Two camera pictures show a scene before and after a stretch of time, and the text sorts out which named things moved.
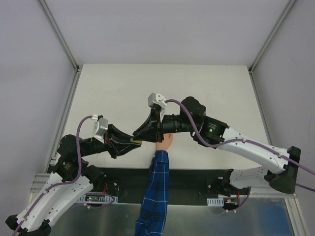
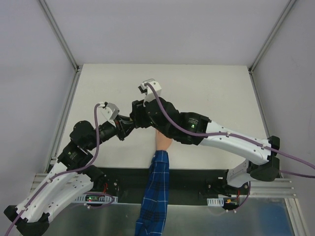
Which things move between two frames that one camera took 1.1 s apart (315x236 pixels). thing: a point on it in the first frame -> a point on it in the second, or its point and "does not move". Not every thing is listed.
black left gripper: [110, 141] -> [120, 130]
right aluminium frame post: [278, 24] does not move
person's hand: [168, 138] does not move
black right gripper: [159, 123] -> [136, 113]
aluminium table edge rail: [52, 160] does not move
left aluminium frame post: [60, 36] does not move
